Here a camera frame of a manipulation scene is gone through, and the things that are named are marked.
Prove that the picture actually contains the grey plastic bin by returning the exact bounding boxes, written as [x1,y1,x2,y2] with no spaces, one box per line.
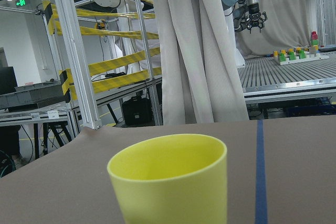
[1,82,65,112]

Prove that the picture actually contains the white tray with blocks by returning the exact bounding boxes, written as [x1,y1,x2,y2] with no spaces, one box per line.
[272,46,330,66]

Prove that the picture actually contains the grey curtain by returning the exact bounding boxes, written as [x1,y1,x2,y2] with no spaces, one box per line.
[153,0,249,125]

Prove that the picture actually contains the black equipment case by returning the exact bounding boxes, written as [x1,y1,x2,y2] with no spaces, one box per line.
[122,96,152,125]

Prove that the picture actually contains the aluminium frame post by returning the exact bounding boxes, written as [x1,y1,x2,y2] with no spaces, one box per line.
[55,0,102,130]

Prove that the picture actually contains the yellow cup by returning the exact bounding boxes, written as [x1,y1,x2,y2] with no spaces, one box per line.
[107,134,228,223]

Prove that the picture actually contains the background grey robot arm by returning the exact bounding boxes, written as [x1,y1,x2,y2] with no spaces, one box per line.
[221,0,267,33]

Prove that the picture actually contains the background black gripper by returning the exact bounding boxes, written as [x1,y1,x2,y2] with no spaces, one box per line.
[242,12,267,33]

